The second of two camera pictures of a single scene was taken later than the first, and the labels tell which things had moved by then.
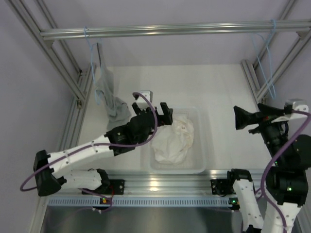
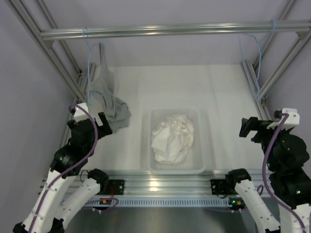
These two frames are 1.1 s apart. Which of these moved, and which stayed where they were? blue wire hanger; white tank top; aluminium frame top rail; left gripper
Moved: blue wire hanger; left gripper
Stayed: white tank top; aluminium frame top rail
